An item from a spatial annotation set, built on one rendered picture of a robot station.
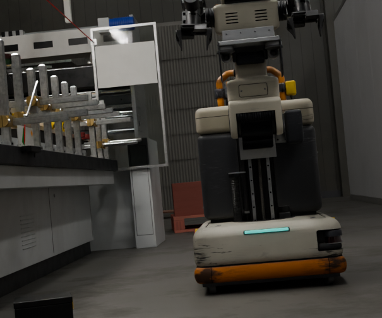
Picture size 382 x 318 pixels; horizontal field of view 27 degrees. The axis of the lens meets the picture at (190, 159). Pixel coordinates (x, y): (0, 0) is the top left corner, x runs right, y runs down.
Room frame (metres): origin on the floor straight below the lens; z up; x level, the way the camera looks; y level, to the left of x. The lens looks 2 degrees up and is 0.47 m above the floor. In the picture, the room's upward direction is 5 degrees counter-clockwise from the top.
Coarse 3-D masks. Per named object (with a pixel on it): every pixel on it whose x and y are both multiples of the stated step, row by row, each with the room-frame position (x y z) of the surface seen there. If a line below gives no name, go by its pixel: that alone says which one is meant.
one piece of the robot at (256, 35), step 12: (228, 36) 3.32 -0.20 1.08; (240, 36) 3.32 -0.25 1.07; (252, 36) 3.31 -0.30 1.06; (264, 36) 3.31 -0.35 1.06; (276, 36) 3.22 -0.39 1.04; (228, 48) 3.25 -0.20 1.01; (276, 48) 3.28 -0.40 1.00; (228, 60) 3.33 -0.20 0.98; (240, 60) 3.33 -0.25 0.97; (252, 60) 3.33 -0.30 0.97; (264, 60) 3.33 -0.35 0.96
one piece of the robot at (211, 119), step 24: (216, 120) 3.61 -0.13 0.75; (312, 120) 3.59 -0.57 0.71; (216, 144) 3.61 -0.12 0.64; (288, 144) 3.59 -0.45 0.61; (312, 144) 3.58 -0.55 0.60; (216, 168) 3.61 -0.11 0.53; (240, 168) 3.60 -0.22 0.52; (264, 168) 3.56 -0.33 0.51; (288, 168) 3.59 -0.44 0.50; (312, 168) 3.58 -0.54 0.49; (216, 192) 3.61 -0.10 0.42; (240, 192) 3.60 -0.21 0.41; (264, 192) 3.56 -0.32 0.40; (288, 192) 3.59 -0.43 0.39; (312, 192) 3.58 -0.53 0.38; (216, 216) 3.62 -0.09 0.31; (240, 216) 3.55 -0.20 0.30; (264, 216) 3.53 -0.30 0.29; (288, 216) 3.56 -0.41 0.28
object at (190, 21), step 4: (188, 16) 3.08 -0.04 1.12; (192, 16) 3.07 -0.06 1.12; (196, 16) 3.07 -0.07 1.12; (188, 20) 3.07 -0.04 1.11; (192, 20) 3.06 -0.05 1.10; (196, 20) 3.07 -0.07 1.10; (200, 20) 3.09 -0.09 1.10; (184, 24) 3.05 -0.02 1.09; (188, 24) 3.05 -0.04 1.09; (192, 24) 3.05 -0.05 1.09; (196, 24) 3.05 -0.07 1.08; (200, 24) 3.05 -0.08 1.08; (204, 24) 3.05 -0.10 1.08; (184, 28) 3.06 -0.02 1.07; (188, 28) 3.06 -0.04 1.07; (192, 28) 3.07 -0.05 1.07; (192, 32) 3.07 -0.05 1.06; (196, 32) 3.09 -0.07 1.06; (200, 32) 3.09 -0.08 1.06; (204, 32) 3.09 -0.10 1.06
